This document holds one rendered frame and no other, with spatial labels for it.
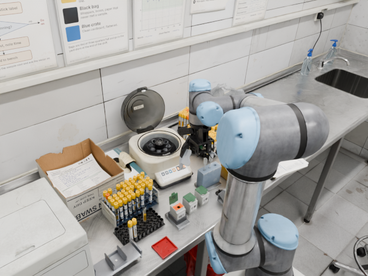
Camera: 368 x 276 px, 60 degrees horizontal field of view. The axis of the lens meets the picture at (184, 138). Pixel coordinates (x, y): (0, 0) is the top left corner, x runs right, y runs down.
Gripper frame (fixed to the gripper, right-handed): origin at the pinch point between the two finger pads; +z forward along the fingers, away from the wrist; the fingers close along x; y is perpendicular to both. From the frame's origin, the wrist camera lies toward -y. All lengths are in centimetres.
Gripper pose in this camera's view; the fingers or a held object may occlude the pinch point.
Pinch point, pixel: (195, 163)
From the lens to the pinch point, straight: 127.9
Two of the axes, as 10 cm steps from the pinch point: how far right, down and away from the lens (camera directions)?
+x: 8.7, -2.7, 4.2
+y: 5.0, 4.5, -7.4
